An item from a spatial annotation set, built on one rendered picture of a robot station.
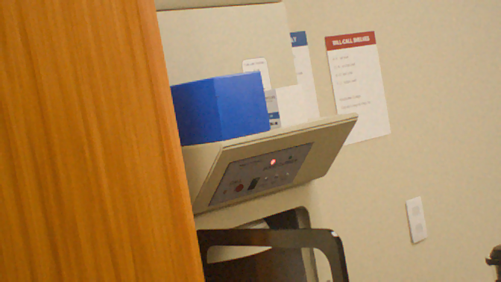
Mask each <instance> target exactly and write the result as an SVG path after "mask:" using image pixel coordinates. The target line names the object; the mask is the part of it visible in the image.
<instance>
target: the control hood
mask: <svg viewBox="0 0 501 282"><path fill-rule="evenodd" d="M358 117H359V114H358V113H356V112H354V113H343V114H338V115H332V116H322V117H317V118H312V119H309V122H306V123H301V124H297V125H290V126H286V127H282V128H271V130H270V131H267V132H264V133H260V134H254V135H250V136H246V137H240V138H235V139H232V140H226V141H221V142H210V143H204V144H198V145H187V146H181V151H182V155H183V164H184V168H185V173H186V181H187V185H188V190H189V197H190V202H191V206H192V214H196V213H201V212H204V211H207V210H211V209H215V208H217V207H222V206H224V205H228V204H232V203H235V202H238V201H242V200H245V199H248V198H253V197H257V196H259V195H264V194H266V193H270V192H274V191H277V190H279V189H284V188H287V187H292V186H294V185H298V184H301V183H306V182H308V181H313V180H316V179H319V178H323V177H324V176H326V175H327V172H328V170H329V169H330V167H331V165H332V164H333V161H334V160H335V158H336V156H337V155H338V153H339V151H340V150H341V147H342V146H343V145H344V142H345V140H347V138H348V137H349V135H350V133H351V131H352V130H353V128H354V126H355V125H356V122H357V120H358ZM311 142H315V143H314V144H313V146H312V148H311V150H310V151H309V153H308V155H307V157H306V159H305V160H304V162H303V163H302V165H301V166H300V168H299V170H298V172H297V174H296V175H295V178H294V180H293V181H292V183H291V184H286V185H283V186H281V187H276V188H273V189H268V190H266V191H262V192H258V193H255V194H253V195H247V196H244V197H241V198H237V199H233V200H231V201H226V202H223V203H220V204H216V205H213V206H210V207H208V206H209V203H210V202H211V200H212V197H213V196H214V194H215V191H216V190H217V188H218V185H219V184H220V182H221V179H222V178H223V175H224V173H225V171H226V169H227V167H228V165H229V162H233V161H236V160H242V159H245V158H249V157H255V156H258V155H261V154H267V153H270V152H273V151H279V150H283V149H286V148H291V147H295V146H298V145H303V144H307V143H311Z"/></svg>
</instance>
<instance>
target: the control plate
mask: <svg viewBox="0 0 501 282"><path fill-rule="evenodd" d="M314 143H315V142H311V143H307V144H303V145H298V146H295V147H291V148H286V149H283V150H279V151H273V152H270V153H267V154H261V155H258V156H255V157H249V158H245V159H242V160H236V161H233V162H229V165H228V167H227V169H226V171H225V173H224V175H223V178H222V179H221V182H220V184H219V185H218V188H217V190H216V191H215V194H214V196H213V197H212V200H211V202H210V203H209V206H208V207H210V206H213V205H216V204H220V203H223V202H226V201H231V200H233V199H237V198H241V197H244V196H247V195H253V194H255V193H258V192H262V191H266V190H268V189H273V188H276V187H281V186H283V185H286V184H291V183H292V181H293V180H294V178H295V175H296V174H297V172H298V170H299V168H300V166H301V165H302V163H303V162H304V160H305V159H306V157H307V155H308V153H309V151H310V150H311V148H312V146H313V144H314ZM291 154H293V158H292V159H290V160H289V159H288V158H289V156H290V155H291ZM273 159H275V162H274V163H273V164H270V162H271V161H272V160H273ZM286 172H289V176H288V177H287V176H286V177H285V175H284V174H285V173H286ZM277 174H278V175H279V178H280V179H279V180H277V179H274V178H275V175H277ZM255 178H260V179H259V182H258V184H257V185H256V188H255V189H252V190H248V191H247V189H248V187H249V185H251V183H252V181H253V179H255ZM266 178H269V182H268V183H267V181H266V182H264V180H265V179H266ZM240 184H242V185H243V189H242V190H241V191H240V192H236V188H237V186H238V185H240ZM226 189H228V191H227V193H226V194H224V195H223V194H222V193H223V191H224V190H226Z"/></svg>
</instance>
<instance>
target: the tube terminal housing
mask: <svg viewBox="0 0 501 282"><path fill-rule="evenodd" d="M157 20H158V25H159V30H160V38H161V42H162V46H163V50H164V55H165V59H166V67H167V71H168V79H169V84H170V86H172V85H176V84H183V83H187V82H191V81H199V80H203V79H207V78H214V77H218V76H224V75H233V74H239V73H242V65H241V60H240V59H245V58H252V57H262V56H267V61H268V69H269V74H270V79H271V86H272V89H276V88H281V87H288V86H293V85H297V76H296V71H295V66H294V58H293V54H292V45H291V41H290V36H289V27H288V23H287V18H286V10H285V5H284V3H274V4H255V5H243V6H233V7H214V8H202V9H191V10H172V11H160V12H157ZM290 209H294V210H295V212H296V214H297V220H298V224H299V225H300V228H323V224H322V218H321V211H320V206H319V201H318V193H317V189H316V184H315V180H313V181H308V182H306V183H301V184H298V185H294V186H292V187H287V188H284V189H279V190H277V191H274V192H270V193H266V194H264V195H259V196H257V197H253V198H248V199H245V200H242V201H238V202H235V203H232V204H228V205H224V206H222V207H217V208H215V209H211V210H207V211H204V212H201V213H196V214H193V219H194V223H195V230H198V229H230V228H232V227H235V226H237V225H242V224H244V223H247V222H252V221H254V220H257V219H261V218H264V217H266V216H270V215H274V214H276V213H280V212H283V211H285V210H290Z"/></svg>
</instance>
